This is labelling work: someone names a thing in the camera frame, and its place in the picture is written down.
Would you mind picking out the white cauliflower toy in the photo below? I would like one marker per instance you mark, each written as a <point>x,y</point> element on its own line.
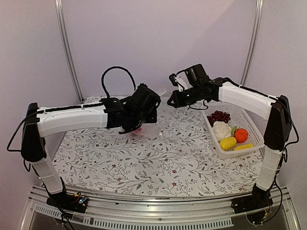
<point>221,130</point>

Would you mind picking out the yellow lemon toy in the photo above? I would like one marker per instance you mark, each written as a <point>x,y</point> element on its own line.
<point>228,143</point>

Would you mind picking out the white perforated plastic basket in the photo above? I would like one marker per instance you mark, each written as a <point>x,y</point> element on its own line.
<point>239,119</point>

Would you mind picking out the orange pumpkin toy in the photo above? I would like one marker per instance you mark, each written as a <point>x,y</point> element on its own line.
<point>241,135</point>

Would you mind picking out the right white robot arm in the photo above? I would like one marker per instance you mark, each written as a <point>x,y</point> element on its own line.
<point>275,111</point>

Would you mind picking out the aluminium front rail frame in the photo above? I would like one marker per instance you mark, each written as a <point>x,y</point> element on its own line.
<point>112,211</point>

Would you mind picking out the left aluminium corner post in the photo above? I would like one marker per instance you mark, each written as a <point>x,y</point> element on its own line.
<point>67,49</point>

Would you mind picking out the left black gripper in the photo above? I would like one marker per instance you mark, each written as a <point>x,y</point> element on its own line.
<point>153,118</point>

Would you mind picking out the dark red grapes toy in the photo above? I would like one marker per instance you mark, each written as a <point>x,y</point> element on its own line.
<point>218,116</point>

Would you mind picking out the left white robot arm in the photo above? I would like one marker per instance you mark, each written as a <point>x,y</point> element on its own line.
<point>42,122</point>

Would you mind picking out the red bell pepper toy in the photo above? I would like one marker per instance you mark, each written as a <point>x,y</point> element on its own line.
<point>137,131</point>

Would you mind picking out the floral patterned table mat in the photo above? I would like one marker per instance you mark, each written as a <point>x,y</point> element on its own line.
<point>183,161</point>

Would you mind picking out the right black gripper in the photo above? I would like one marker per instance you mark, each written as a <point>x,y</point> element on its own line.
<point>178,102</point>

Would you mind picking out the clear zip top bag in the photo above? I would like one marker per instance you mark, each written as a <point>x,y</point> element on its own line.
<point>148,130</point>

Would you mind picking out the yellow banana toy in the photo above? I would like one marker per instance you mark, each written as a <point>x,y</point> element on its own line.
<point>243,147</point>

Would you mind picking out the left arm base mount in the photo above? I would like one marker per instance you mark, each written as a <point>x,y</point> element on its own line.
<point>64,201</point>

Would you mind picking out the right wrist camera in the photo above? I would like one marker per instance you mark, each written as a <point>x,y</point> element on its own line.
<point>178,82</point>

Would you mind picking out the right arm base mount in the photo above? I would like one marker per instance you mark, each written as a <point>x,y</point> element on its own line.
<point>259,201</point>

